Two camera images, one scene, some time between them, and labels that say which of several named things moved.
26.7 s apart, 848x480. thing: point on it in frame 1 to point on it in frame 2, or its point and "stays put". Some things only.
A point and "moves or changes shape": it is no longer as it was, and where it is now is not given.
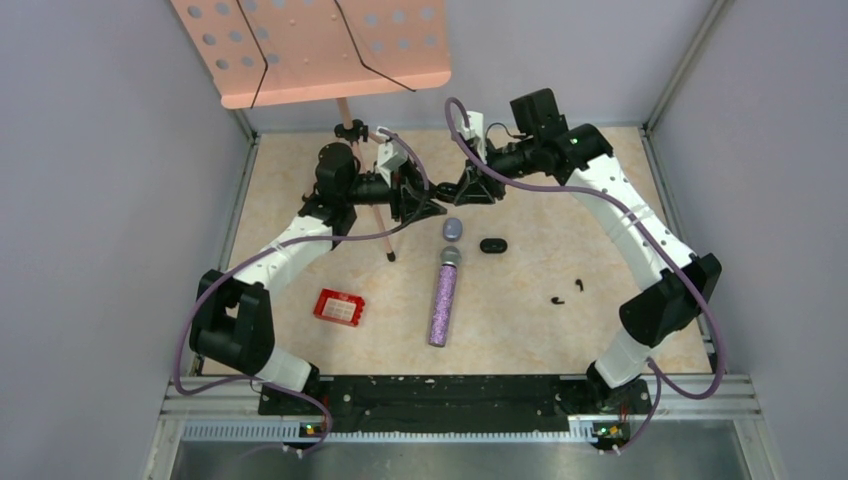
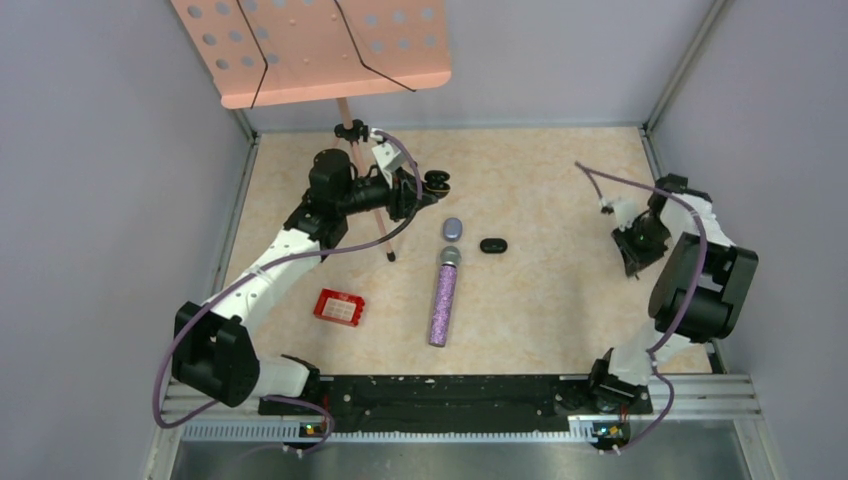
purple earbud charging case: [452, 229] stays put
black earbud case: [493, 245] stays put
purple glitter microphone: [444, 297] stays put
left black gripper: [409, 195] stays put
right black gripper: [478, 187] to [636, 260]
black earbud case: [446, 191] moves or changes shape
